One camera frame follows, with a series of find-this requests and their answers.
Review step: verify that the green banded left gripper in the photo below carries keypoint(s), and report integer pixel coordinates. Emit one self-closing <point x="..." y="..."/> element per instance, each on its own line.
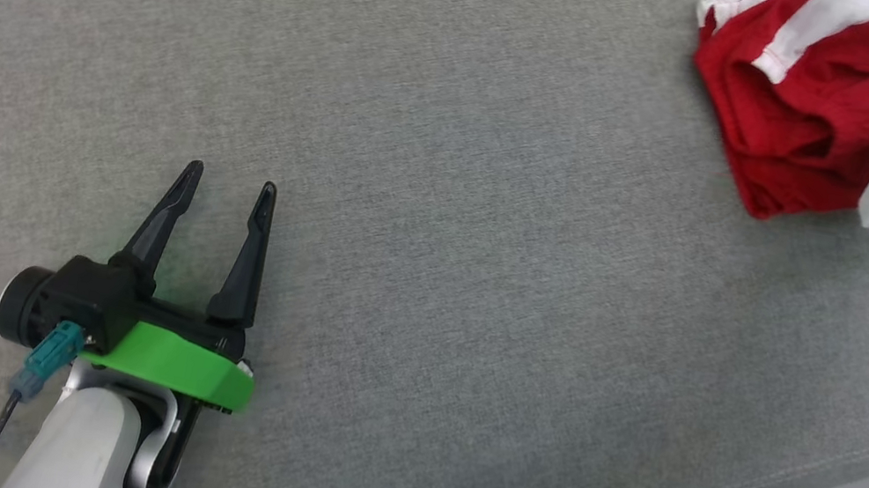
<point x="181" y="365"/>

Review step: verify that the red shorts with white stripe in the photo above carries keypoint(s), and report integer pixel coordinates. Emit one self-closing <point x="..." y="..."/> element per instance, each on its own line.
<point x="816" y="106"/>

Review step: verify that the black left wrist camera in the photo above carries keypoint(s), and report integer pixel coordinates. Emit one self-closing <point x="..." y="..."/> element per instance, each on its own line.
<point x="26" y="306"/>

